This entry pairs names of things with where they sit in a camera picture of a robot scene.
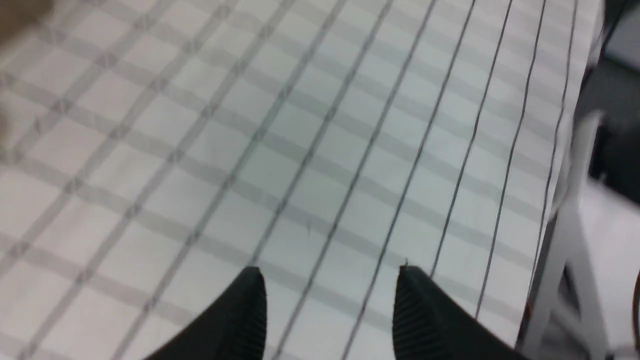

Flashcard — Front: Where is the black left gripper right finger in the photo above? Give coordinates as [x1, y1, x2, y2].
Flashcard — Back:
[391, 265, 526, 360]

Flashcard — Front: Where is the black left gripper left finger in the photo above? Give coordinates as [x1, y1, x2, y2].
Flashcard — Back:
[147, 266, 267, 360]

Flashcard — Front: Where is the white checkered table cloth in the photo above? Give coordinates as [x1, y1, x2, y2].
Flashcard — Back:
[1, 0, 604, 360]

